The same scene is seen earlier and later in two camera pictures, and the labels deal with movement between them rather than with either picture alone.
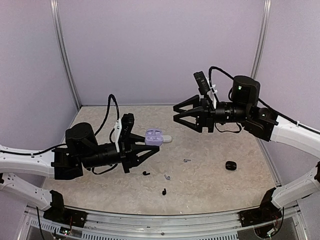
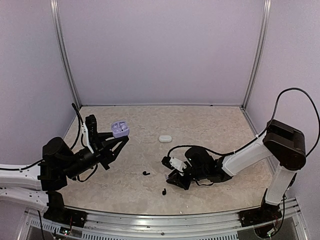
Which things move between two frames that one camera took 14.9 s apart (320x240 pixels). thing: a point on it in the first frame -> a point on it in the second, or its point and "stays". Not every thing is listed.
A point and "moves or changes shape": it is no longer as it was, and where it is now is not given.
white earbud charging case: x=167 y=138 stays
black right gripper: x=206 y=114 -> x=180 y=182
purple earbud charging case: x=154 y=136 moves or changes shape
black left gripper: x=128 y=155 -> x=100 y=149
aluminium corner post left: x=56 y=13 stays
